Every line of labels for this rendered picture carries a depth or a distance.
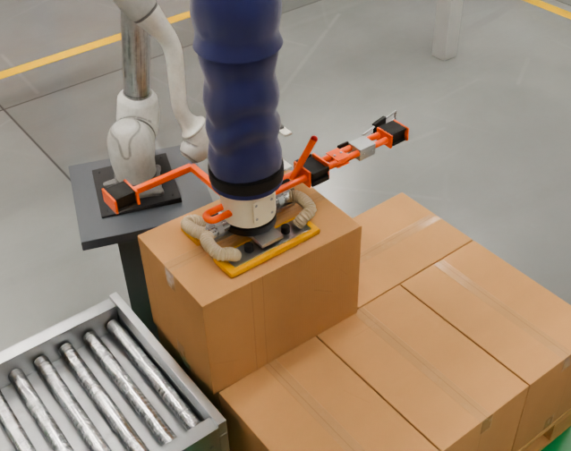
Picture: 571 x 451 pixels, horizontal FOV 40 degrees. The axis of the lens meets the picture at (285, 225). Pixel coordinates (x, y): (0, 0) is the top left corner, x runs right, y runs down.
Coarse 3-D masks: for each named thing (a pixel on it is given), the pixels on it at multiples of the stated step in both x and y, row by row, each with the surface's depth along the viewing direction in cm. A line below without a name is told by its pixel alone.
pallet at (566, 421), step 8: (560, 416) 286; (568, 416) 291; (552, 424) 284; (560, 424) 290; (568, 424) 297; (544, 432) 283; (552, 432) 289; (560, 432) 296; (536, 440) 292; (544, 440) 292; (552, 440) 294; (528, 448) 290; (536, 448) 290
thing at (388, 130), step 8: (392, 120) 267; (384, 128) 264; (392, 128) 263; (400, 128) 263; (408, 128) 263; (384, 136) 263; (392, 136) 260; (400, 136) 265; (408, 136) 266; (384, 144) 264; (392, 144) 263
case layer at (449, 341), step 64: (384, 256) 296; (448, 256) 295; (384, 320) 270; (448, 320) 270; (512, 320) 269; (256, 384) 250; (320, 384) 249; (384, 384) 249; (448, 384) 248; (512, 384) 248; (256, 448) 240; (320, 448) 231; (384, 448) 230; (448, 448) 231; (512, 448) 270
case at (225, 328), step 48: (144, 240) 245; (240, 240) 244; (336, 240) 244; (192, 288) 228; (240, 288) 228; (288, 288) 242; (336, 288) 258; (192, 336) 240; (240, 336) 240; (288, 336) 256
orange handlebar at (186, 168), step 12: (324, 156) 254; (336, 156) 253; (348, 156) 253; (180, 168) 250; (192, 168) 250; (156, 180) 245; (168, 180) 248; (204, 180) 246; (300, 180) 244; (216, 192) 243; (276, 192) 240; (204, 216) 231; (216, 216) 231; (228, 216) 232
